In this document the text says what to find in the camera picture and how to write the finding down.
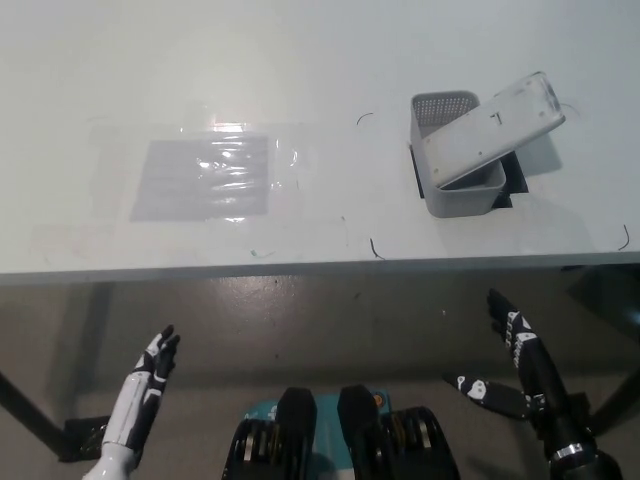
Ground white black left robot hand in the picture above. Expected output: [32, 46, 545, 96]
[101, 323, 182, 454]

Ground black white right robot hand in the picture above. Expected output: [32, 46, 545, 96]
[441, 287, 597, 460]

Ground white calculator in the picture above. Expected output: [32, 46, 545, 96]
[422, 70, 567, 190]

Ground grey perforated plastic container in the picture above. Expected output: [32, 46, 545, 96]
[409, 89, 507, 219]

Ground black tape patch under container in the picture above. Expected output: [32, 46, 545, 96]
[409, 144, 530, 210]

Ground black table leg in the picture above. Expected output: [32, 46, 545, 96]
[0, 369, 69, 451]
[589, 342, 640, 431]

